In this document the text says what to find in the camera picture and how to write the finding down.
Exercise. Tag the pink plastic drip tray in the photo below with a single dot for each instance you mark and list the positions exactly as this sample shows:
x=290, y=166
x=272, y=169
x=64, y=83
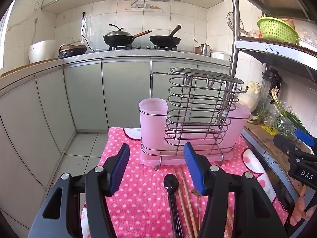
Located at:
x=173, y=160

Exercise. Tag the pink plastic utensil cup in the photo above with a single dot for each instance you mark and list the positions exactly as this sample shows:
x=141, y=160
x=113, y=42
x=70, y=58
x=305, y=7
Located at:
x=152, y=129
x=239, y=129

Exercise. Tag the black blender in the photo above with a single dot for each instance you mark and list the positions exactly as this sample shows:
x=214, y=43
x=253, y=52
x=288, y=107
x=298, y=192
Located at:
x=268, y=81

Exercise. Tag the white rectangular container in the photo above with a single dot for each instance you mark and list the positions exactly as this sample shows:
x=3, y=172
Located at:
x=220, y=55

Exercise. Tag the green plastic basket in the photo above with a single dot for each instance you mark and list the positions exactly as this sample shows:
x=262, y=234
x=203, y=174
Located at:
x=277, y=31

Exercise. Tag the grey lower kitchen cabinets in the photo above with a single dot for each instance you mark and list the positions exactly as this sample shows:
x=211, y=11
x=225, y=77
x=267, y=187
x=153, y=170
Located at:
x=81, y=91

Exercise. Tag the metal kettle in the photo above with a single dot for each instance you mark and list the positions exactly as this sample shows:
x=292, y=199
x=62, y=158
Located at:
x=205, y=49

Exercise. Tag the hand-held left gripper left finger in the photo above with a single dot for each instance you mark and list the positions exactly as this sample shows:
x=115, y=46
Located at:
x=120, y=169

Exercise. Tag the gas stove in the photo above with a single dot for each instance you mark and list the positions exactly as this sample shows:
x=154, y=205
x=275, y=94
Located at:
x=142, y=47

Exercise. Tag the brown wooden chopstick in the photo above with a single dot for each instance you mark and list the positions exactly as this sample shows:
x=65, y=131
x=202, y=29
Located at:
x=181, y=198
x=229, y=222
x=188, y=199

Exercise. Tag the napa cabbage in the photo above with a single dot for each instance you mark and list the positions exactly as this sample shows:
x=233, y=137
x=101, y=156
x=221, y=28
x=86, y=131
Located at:
x=249, y=99

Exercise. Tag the white rice cooker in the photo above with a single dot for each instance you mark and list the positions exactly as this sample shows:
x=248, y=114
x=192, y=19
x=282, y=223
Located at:
x=42, y=52

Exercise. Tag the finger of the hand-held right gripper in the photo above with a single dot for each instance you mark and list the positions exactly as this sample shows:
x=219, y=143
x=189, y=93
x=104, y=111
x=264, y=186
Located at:
x=304, y=135
x=284, y=143

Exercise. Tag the person's right hand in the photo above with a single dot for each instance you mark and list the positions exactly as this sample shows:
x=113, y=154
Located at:
x=298, y=209

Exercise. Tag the black wok with lid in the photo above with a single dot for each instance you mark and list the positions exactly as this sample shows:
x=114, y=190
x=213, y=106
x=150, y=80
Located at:
x=116, y=38

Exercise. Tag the black spoon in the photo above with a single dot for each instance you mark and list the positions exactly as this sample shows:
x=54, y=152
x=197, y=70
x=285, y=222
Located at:
x=171, y=184

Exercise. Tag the green onions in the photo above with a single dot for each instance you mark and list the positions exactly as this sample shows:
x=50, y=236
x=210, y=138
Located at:
x=289, y=114

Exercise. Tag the pink polka-dot blanket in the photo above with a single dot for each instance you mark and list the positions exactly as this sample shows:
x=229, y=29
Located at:
x=138, y=203

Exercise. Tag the bagged green vegetables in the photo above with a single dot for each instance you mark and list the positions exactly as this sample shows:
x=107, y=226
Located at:
x=279, y=124

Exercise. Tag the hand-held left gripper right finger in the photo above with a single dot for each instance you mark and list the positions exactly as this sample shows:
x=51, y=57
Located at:
x=194, y=169

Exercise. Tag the glass wall shelf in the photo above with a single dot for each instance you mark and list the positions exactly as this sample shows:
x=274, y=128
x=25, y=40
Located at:
x=143, y=7

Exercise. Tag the copper pot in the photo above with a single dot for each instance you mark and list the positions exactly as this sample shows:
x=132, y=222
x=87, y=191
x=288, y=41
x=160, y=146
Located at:
x=197, y=50

